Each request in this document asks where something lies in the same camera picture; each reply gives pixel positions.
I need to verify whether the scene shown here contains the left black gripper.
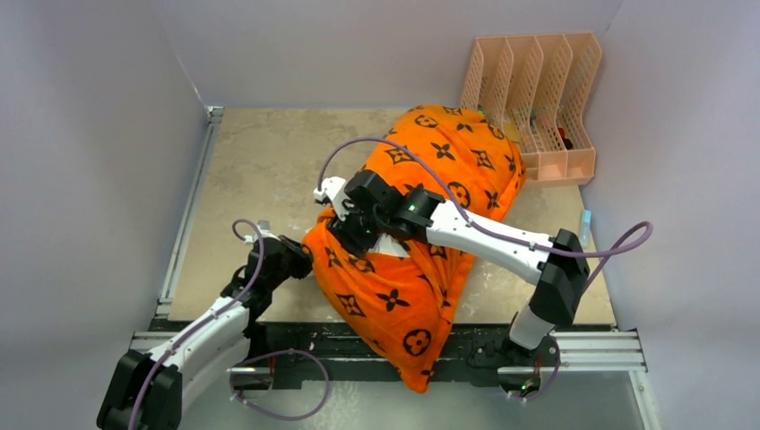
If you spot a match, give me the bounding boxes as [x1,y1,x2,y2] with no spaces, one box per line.
[267,234,327,291]

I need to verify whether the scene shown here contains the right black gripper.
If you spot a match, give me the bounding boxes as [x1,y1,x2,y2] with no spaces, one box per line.
[327,200,388,262]

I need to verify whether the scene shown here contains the white pillow insert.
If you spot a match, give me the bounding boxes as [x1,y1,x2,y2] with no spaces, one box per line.
[369,234,410,259]

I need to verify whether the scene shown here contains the orange patterned pillowcase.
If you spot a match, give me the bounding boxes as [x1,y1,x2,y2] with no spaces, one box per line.
[302,105,525,393]

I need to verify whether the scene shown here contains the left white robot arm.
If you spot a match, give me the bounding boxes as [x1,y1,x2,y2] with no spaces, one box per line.
[96,236,312,429]

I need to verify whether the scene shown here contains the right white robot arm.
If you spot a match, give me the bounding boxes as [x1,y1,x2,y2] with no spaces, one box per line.
[314,170,590,365]

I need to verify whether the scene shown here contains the pink mesh file organizer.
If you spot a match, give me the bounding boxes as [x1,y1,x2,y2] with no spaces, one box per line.
[459,32,602,188]

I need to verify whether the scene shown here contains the light blue small tube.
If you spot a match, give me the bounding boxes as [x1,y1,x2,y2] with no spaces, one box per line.
[578,209,592,249]

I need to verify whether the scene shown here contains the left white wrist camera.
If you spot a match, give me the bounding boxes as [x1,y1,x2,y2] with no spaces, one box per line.
[236,219,274,245]

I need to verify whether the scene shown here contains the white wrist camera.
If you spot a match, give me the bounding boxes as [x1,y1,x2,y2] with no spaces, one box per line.
[236,219,274,245]
[313,176,352,221]

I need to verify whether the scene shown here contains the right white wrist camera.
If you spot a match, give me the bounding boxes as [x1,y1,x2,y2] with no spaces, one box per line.
[313,176,352,221]

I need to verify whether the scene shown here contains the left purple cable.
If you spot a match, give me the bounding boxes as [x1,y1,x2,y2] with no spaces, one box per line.
[127,219,266,430]

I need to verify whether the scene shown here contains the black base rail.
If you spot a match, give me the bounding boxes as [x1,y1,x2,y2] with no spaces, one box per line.
[148,317,618,391]

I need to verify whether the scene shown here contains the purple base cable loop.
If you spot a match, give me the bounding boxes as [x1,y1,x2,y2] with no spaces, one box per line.
[229,348,332,423]

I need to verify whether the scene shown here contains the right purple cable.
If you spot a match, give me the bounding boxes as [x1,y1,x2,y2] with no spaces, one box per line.
[317,137,654,405]

